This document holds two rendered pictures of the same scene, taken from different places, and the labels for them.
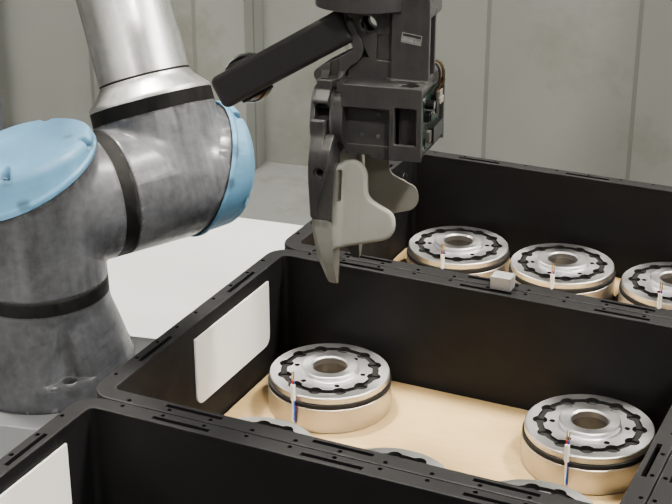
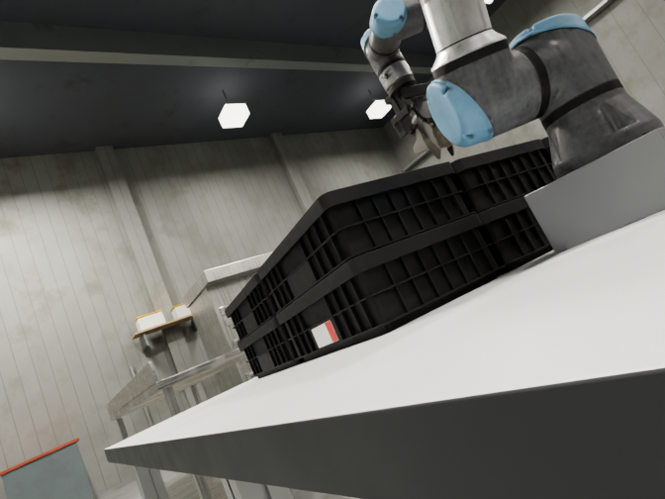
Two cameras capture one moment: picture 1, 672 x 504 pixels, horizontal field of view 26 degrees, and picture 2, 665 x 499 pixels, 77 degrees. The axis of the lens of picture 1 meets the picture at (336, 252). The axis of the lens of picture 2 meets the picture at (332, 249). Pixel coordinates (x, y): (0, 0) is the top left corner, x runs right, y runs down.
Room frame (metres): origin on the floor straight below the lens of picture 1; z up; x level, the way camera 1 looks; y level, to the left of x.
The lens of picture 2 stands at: (1.98, 0.25, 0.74)
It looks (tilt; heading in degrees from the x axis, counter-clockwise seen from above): 10 degrees up; 214
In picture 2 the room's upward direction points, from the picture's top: 25 degrees counter-clockwise
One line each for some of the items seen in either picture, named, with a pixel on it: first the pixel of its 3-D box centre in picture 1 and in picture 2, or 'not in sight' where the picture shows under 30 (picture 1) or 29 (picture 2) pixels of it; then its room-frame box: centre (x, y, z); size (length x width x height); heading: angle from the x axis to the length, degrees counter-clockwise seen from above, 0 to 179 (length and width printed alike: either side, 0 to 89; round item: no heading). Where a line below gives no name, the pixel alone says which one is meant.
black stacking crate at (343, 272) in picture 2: not in sight; (378, 296); (1.24, -0.19, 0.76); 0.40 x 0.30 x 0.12; 65
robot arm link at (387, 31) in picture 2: not in sight; (393, 23); (1.08, 0.05, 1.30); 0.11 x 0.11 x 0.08; 36
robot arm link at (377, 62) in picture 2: not in sight; (382, 51); (1.01, -0.02, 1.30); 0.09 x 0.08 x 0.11; 36
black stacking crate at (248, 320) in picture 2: not in sight; (293, 298); (1.07, -0.55, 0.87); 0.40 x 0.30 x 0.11; 65
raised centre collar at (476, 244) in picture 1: (458, 242); not in sight; (1.36, -0.12, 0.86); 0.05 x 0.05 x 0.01
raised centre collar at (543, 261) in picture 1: (562, 260); not in sight; (1.31, -0.22, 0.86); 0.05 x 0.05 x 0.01
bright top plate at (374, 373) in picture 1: (329, 372); not in sight; (1.09, 0.01, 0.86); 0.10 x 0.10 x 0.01
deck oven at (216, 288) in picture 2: not in sight; (269, 336); (-2.42, -4.35, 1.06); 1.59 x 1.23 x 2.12; 162
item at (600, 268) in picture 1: (562, 265); not in sight; (1.31, -0.22, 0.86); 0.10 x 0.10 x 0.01
